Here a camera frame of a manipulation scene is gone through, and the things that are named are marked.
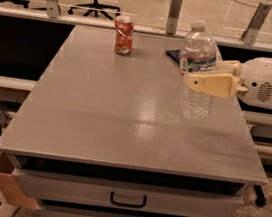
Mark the grey drawer cabinet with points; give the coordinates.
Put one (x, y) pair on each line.
(97, 114)

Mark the dark blue snack packet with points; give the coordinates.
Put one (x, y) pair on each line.
(174, 54)

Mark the upper grey drawer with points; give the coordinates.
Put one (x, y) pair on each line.
(126, 195)

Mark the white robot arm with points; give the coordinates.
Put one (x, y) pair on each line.
(251, 81)

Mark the clear plastic water bottle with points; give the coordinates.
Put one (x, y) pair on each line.
(197, 54)

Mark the middle metal bracket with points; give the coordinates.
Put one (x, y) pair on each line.
(173, 16)

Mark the right metal bracket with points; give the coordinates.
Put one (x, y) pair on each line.
(252, 30)

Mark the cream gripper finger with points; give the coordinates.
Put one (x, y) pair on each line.
(233, 67)
(223, 85)

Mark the cardboard box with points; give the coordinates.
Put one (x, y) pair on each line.
(9, 188)

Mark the crushed orange soda can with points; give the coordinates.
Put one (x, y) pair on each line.
(124, 29)

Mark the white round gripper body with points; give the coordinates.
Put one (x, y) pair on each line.
(262, 82)

